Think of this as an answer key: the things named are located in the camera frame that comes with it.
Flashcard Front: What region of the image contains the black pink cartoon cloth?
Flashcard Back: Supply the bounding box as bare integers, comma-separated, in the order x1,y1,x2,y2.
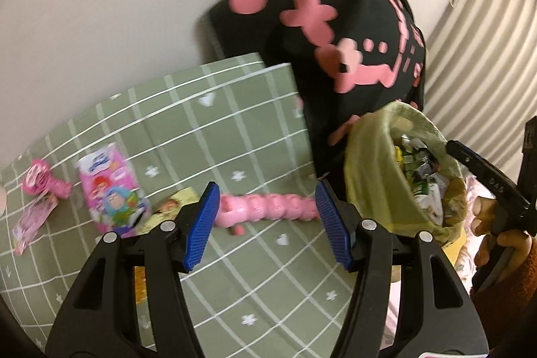
203,0,426,196

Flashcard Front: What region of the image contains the yellow-green trash bag bin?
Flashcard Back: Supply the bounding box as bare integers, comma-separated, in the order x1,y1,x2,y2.
344,102,467,245

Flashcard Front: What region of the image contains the beige striped curtain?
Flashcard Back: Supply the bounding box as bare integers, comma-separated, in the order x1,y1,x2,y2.
424,0,536,179

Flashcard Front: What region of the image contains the person's right hand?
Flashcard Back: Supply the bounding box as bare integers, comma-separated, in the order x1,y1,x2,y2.
472,196,533,291

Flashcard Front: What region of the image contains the pink floral bedding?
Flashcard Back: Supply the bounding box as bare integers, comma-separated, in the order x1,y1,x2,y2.
381,174,491,349

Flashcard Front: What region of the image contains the green checked tablecloth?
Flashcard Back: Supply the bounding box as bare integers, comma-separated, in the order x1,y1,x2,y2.
1,54,354,357

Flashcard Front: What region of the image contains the pink cup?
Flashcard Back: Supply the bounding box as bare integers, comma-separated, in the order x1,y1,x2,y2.
0,185,7,217

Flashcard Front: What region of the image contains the yellow small pillow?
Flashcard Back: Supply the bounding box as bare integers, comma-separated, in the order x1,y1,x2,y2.
441,228,467,266

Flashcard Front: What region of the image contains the brown fuzzy sleeve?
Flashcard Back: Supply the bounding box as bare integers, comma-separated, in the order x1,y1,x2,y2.
471,240,536,349

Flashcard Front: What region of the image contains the pink tissue pack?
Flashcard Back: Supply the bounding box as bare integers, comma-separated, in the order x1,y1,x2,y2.
77,143,151,237

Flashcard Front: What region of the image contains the small pink card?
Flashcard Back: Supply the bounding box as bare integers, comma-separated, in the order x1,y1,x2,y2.
11,193,58,255

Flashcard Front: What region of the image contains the pink caterpillar toy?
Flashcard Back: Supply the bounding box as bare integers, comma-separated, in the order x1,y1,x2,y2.
215,194,320,235

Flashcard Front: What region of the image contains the green white milk carton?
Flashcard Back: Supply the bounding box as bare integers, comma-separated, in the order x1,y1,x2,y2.
394,135,449,226

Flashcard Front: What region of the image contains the yellow cartoon snack wrapper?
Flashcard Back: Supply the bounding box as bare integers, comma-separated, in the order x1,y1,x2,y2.
137,187,198,235

